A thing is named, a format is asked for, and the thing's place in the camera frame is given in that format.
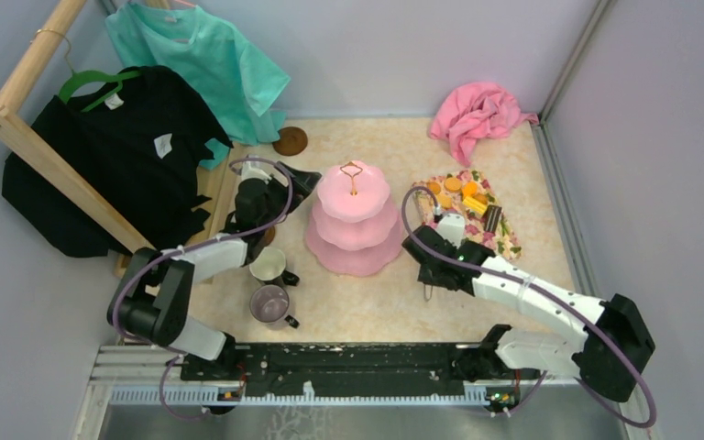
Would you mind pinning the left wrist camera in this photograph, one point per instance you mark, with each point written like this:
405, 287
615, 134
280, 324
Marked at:
253, 169

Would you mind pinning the pink cloth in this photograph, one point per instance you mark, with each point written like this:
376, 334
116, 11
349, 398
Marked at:
475, 111

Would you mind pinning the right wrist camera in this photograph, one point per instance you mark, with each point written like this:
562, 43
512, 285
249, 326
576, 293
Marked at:
452, 228

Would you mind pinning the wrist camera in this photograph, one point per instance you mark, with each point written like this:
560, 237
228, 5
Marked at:
253, 169
452, 228

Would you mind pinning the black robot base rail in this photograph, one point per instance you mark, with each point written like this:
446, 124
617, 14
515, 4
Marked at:
355, 370

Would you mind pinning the white mug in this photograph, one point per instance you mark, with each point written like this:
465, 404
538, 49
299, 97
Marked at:
270, 268

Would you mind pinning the orange pastry piece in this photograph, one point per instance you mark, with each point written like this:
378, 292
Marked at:
469, 189

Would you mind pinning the purple mug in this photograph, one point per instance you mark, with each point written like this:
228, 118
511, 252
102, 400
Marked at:
272, 306

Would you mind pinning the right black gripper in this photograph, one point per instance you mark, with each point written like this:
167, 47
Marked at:
424, 276

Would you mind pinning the brown round coaster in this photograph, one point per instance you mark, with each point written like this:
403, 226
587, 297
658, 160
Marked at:
269, 235
291, 142

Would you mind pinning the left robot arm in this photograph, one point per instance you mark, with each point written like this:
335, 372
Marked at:
152, 301

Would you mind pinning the yellow cake piece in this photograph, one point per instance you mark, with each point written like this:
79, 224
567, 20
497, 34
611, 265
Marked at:
475, 205

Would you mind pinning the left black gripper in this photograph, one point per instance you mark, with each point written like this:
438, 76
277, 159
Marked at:
302, 183

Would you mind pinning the black t-shirt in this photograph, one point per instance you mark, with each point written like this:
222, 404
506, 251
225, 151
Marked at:
139, 146

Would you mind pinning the chocolate cake slice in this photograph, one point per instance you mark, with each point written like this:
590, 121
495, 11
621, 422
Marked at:
492, 218

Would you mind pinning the pink three-tier cake stand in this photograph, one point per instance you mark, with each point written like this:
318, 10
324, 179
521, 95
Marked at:
354, 227

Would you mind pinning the orange round cookie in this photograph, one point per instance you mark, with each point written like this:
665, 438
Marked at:
434, 187
453, 184

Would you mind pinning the wooden clothes rack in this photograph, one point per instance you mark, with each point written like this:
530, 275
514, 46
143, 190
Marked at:
16, 134

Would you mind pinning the teal t-shirt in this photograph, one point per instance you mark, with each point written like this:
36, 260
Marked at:
237, 80

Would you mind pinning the green clothes hanger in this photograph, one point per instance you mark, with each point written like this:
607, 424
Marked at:
79, 79

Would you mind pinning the floral serving tray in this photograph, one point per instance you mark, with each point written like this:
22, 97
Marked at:
503, 242

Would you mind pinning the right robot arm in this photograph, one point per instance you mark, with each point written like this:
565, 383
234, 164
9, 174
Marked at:
605, 344

